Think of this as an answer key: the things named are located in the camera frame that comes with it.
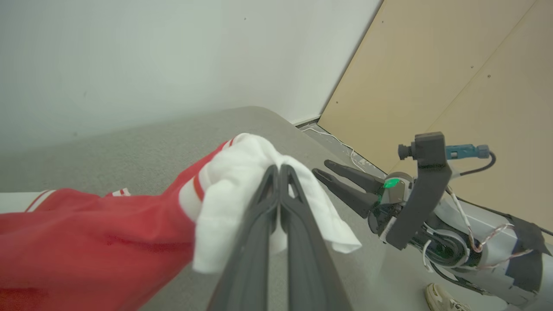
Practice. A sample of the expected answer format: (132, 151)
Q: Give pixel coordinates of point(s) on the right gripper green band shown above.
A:
(391, 203)

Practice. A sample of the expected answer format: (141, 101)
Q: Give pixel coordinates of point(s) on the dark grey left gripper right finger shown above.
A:
(309, 268)

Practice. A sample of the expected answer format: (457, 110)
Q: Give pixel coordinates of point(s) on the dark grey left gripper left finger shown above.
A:
(248, 259)

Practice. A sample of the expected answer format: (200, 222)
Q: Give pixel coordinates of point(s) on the red white basketball jersey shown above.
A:
(86, 233)

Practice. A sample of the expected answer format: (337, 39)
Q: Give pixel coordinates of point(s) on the white sneaker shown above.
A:
(440, 298)

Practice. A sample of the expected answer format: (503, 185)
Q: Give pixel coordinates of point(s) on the grey fabric sofa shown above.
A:
(129, 147)

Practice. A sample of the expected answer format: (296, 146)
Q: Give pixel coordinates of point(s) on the dark grey right wrist camera mount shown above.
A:
(425, 190)

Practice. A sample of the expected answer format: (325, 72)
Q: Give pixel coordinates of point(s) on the light plywood wall panel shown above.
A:
(432, 65)

